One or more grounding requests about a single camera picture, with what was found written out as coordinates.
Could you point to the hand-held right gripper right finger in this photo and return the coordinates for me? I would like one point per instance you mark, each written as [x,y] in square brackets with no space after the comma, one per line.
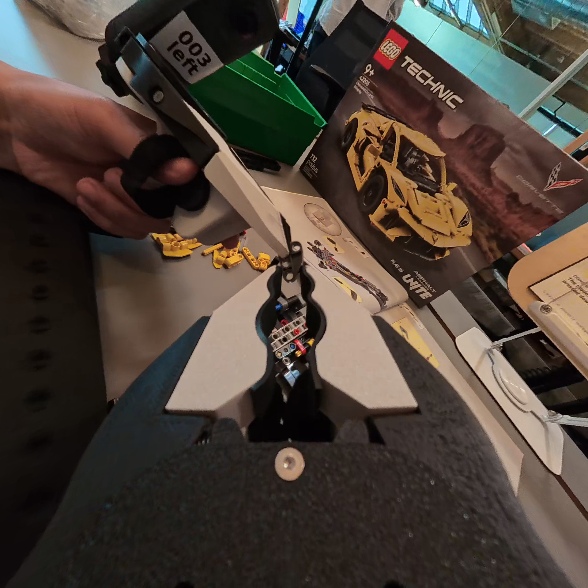
[367,367]

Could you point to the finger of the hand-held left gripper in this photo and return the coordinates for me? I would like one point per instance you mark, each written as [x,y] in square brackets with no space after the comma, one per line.
[248,197]

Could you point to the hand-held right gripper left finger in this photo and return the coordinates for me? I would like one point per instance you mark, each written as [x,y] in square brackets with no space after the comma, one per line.
[216,367]

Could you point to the grey lego car chassis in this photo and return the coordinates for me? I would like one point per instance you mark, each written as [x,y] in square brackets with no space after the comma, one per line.
[289,330]

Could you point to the pile of black lego pieces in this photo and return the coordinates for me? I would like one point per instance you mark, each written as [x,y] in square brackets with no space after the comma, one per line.
[257,160]

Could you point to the lego instruction booklet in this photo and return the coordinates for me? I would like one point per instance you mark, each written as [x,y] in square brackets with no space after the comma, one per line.
[298,220]

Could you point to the pile of yellow lego pieces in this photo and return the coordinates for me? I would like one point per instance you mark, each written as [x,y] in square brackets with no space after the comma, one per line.
[174,246]

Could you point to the lego set box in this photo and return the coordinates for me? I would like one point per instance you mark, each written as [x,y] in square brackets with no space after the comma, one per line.
[413,183]

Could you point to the person's left hand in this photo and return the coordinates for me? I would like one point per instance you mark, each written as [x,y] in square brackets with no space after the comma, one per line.
[59,133]

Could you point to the green plastic bin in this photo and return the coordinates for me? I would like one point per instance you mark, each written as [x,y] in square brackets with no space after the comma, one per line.
[257,105]

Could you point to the white folding stand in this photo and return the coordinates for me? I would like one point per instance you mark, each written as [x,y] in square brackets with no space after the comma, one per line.
[505,381]

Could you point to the clear plastic bag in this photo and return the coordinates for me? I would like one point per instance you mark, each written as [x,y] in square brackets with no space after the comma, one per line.
[78,18]

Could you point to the instruction sheet on white stand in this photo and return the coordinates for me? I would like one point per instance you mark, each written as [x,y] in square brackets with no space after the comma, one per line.
[523,271]

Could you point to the printed instruction sheet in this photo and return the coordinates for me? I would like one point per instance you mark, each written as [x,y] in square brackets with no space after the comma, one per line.
[565,285]

